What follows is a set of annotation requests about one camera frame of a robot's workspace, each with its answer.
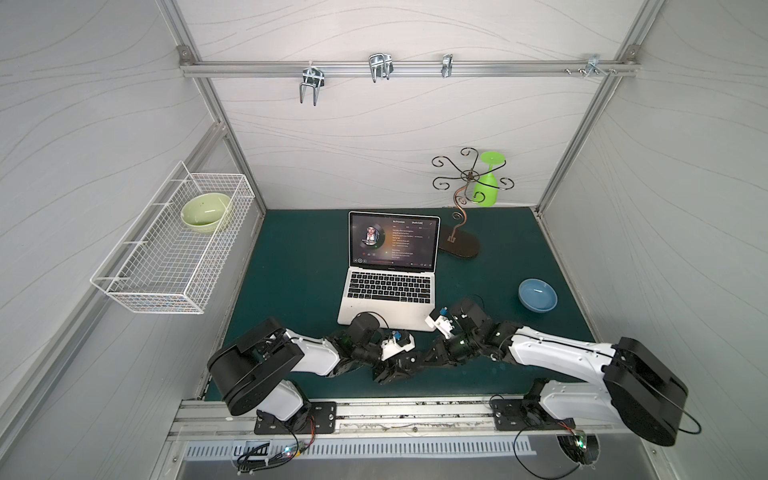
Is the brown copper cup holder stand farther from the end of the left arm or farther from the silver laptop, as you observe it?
the end of the left arm

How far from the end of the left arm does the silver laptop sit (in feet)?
0.44

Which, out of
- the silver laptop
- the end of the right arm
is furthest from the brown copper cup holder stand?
the end of the right arm

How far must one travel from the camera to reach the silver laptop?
0.95 m

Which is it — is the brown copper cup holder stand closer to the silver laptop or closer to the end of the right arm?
the silver laptop

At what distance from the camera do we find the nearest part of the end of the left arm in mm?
747

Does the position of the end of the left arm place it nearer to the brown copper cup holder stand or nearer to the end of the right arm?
the end of the right arm

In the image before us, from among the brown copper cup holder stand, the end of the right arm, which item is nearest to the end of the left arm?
the end of the right arm
